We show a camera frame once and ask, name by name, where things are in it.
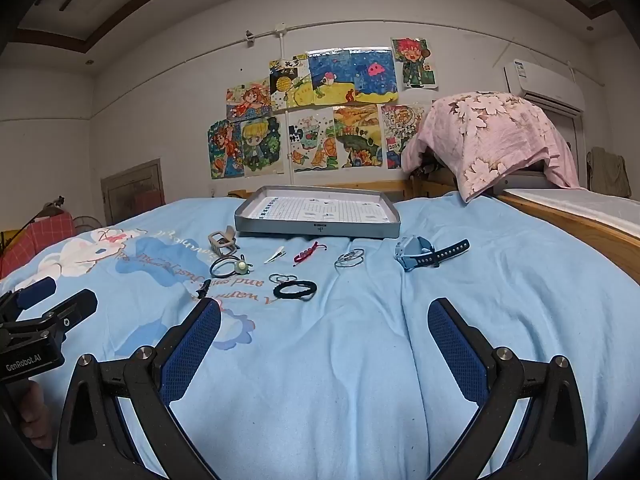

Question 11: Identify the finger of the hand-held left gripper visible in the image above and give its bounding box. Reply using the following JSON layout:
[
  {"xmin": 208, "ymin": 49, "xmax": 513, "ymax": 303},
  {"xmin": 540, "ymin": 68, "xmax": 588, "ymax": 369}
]
[
  {"xmin": 27, "ymin": 289, "xmax": 99, "ymax": 347},
  {"xmin": 0, "ymin": 276, "xmax": 57, "ymax": 322}
]

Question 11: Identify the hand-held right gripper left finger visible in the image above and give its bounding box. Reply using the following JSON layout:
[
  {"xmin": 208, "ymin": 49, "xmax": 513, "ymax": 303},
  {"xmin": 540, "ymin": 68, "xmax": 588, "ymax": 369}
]
[{"xmin": 52, "ymin": 297, "xmax": 223, "ymax": 480}]

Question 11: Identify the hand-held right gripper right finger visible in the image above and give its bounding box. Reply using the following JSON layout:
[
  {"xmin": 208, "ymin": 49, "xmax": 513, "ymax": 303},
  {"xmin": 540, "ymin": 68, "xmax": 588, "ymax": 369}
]
[{"xmin": 426, "ymin": 297, "xmax": 590, "ymax": 480}]

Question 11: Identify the brown hair tie green bead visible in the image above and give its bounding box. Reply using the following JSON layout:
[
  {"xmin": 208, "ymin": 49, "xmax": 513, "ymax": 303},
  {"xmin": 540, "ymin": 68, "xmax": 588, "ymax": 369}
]
[{"xmin": 209, "ymin": 254, "xmax": 250, "ymax": 279}]

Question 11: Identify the beige hair claw clip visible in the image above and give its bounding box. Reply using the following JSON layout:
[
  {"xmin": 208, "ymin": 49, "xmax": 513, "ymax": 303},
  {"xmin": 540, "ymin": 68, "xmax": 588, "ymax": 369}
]
[{"xmin": 208, "ymin": 226, "xmax": 240, "ymax": 256}]

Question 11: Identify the thick black hair tie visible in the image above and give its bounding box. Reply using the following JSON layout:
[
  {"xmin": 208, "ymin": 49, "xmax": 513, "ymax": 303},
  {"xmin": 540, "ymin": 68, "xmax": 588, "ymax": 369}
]
[{"xmin": 272, "ymin": 280, "xmax": 318, "ymax": 302}]

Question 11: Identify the red cord bracelet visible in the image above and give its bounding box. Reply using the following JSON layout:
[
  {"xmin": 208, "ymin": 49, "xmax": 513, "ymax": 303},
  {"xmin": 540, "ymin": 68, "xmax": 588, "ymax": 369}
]
[{"xmin": 293, "ymin": 241, "xmax": 329, "ymax": 264}]

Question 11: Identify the grey tray with grid liner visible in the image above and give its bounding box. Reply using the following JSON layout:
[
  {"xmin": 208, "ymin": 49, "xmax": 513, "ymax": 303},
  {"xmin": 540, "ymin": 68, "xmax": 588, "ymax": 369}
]
[{"xmin": 234, "ymin": 186, "xmax": 402, "ymax": 240}]

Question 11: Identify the person's left hand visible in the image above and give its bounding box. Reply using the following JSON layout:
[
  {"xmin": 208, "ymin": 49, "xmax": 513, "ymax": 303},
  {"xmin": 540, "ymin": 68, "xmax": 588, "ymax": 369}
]
[{"xmin": 20, "ymin": 381, "xmax": 55, "ymax": 450}]

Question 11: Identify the red plaid cloth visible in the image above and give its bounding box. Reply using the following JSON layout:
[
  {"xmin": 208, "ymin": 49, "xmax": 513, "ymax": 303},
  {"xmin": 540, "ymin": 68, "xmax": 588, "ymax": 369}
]
[{"xmin": 0, "ymin": 210, "xmax": 76, "ymax": 279}]

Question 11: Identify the round fan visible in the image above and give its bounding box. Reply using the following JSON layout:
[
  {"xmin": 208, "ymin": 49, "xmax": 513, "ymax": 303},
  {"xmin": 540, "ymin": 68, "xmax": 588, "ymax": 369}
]
[{"xmin": 70, "ymin": 214, "xmax": 104, "ymax": 237}]

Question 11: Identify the black clip lamp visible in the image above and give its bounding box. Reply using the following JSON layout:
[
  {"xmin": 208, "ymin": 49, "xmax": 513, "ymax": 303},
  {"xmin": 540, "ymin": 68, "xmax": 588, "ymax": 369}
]
[{"xmin": 0, "ymin": 194, "xmax": 66, "ymax": 261}]

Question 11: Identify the blue wrist watch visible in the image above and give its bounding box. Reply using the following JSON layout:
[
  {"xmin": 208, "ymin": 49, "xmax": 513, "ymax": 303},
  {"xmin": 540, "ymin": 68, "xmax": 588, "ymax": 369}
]
[{"xmin": 393, "ymin": 235, "xmax": 471, "ymax": 272}]

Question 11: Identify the light blue printed bed sheet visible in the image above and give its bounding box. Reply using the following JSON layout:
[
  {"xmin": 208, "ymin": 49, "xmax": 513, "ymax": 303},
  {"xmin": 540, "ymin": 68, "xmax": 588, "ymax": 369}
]
[{"xmin": 0, "ymin": 191, "xmax": 640, "ymax": 480}]

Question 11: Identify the white mattress pad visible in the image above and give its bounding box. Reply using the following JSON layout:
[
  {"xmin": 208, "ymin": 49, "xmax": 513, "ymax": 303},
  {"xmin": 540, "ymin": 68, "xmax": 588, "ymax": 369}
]
[{"xmin": 501, "ymin": 187, "xmax": 640, "ymax": 239}]

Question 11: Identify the pink floral blanket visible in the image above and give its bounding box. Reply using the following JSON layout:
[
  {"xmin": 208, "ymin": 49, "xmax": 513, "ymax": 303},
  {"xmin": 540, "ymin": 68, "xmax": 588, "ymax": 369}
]
[{"xmin": 401, "ymin": 91, "xmax": 587, "ymax": 204}]

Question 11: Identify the olive hanging cloth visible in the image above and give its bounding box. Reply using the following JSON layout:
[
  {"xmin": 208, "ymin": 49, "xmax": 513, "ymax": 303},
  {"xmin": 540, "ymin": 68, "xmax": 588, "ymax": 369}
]
[{"xmin": 586, "ymin": 146, "xmax": 632, "ymax": 199}]

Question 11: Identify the white air conditioner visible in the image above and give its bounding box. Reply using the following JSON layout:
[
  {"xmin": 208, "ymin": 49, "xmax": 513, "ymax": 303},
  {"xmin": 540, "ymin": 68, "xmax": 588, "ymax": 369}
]
[{"xmin": 502, "ymin": 60, "xmax": 586, "ymax": 113}]

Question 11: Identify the small wall door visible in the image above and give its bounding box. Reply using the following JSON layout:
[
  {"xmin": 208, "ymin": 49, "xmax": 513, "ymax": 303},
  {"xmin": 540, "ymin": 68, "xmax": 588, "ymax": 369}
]
[{"xmin": 101, "ymin": 158, "xmax": 165, "ymax": 226}]

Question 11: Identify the wooden side bed frame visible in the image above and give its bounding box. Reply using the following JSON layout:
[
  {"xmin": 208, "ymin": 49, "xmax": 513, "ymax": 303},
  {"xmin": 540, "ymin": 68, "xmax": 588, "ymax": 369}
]
[{"xmin": 496, "ymin": 192, "xmax": 640, "ymax": 284}]

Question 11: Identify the group of colourful wall drawings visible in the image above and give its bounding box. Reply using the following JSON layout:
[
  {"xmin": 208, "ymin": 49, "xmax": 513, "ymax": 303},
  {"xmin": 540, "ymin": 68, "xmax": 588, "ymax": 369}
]
[{"xmin": 207, "ymin": 36, "xmax": 438, "ymax": 181}]

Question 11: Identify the white wall cable conduit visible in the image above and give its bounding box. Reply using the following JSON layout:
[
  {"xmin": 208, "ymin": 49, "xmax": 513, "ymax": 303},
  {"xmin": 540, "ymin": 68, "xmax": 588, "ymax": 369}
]
[{"xmin": 244, "ymin": 20, "xmax": 296, "ymax": 174}]

